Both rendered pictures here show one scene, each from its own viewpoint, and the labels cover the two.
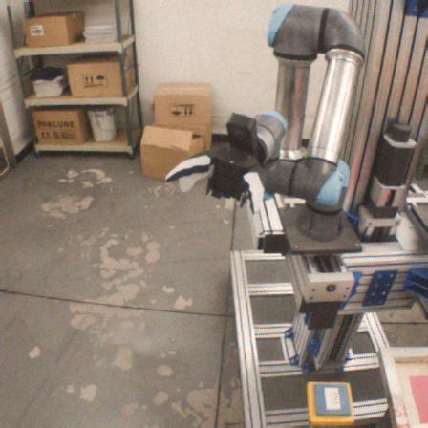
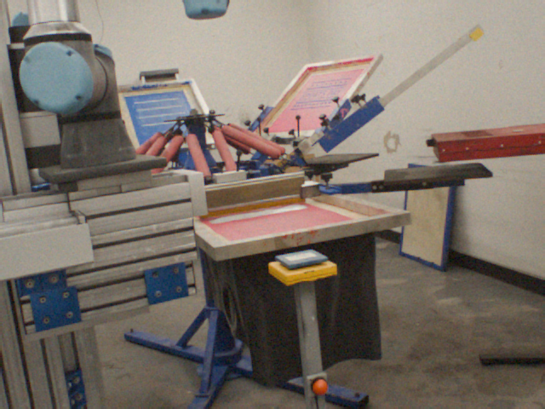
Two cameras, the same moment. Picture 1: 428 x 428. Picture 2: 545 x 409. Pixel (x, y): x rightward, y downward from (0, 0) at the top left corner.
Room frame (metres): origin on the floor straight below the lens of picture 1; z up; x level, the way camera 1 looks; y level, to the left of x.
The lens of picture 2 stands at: (1.14, 0.93, 1.34)
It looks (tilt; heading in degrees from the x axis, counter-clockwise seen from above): 10 degrees down; 247
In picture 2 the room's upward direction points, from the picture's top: 6 degrees counter-clockwise
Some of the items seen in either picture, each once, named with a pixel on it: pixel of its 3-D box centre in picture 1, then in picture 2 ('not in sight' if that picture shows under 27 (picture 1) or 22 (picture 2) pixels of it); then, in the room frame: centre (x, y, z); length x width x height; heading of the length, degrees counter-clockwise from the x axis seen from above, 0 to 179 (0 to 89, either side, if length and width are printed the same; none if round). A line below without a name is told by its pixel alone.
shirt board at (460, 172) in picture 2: not in sight; (339, 187); (-0.31, -1.56, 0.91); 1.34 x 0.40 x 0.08; 144
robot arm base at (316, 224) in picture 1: (321, 213); (95, 138); (0.95, -0.35, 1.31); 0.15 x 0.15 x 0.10
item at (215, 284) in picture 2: not in sight; (229, 282); (0.53, -0.87, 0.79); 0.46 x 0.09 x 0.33; 84
